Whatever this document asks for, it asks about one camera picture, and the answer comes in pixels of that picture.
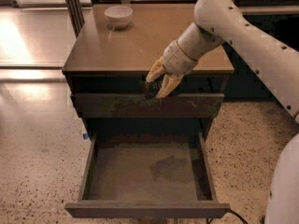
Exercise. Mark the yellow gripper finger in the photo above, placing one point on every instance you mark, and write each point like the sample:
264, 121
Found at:
156, 70
169, 83

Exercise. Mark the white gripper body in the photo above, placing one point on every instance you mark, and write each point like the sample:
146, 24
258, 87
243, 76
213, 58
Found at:
177, 61

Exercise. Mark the black rxbar chocolate bar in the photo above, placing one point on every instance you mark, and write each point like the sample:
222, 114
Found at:
151, 89

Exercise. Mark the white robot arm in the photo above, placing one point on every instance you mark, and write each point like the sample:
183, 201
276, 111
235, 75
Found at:
275, 64

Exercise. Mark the brown drawer cabinet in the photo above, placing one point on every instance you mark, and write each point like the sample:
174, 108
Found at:
106, 60

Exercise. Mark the closed upper drawer front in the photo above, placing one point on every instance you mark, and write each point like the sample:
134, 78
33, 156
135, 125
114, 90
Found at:
113, 105

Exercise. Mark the white ceramic bowl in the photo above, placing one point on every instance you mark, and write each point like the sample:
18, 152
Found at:
119, 16

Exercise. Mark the blue tape piece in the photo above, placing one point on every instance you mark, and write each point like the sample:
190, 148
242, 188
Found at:
85, 136

